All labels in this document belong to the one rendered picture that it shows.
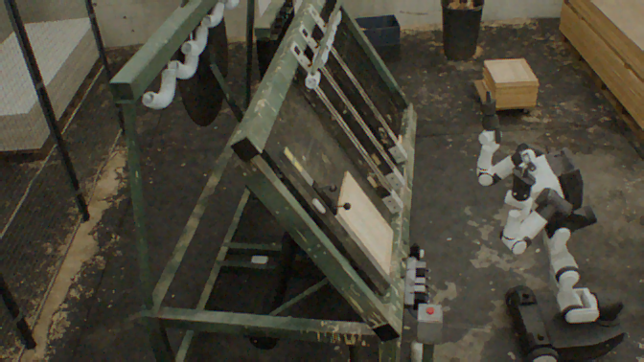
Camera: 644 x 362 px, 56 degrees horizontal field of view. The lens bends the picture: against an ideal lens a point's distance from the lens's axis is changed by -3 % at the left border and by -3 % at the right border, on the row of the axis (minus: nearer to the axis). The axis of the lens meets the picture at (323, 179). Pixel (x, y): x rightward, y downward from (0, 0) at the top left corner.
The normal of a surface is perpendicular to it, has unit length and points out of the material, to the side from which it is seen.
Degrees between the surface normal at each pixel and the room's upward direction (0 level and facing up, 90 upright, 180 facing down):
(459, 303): 0
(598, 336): 0
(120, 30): 90
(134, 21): 90
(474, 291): 0
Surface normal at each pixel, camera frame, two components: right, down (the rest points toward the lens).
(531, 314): -0.07, -0.81
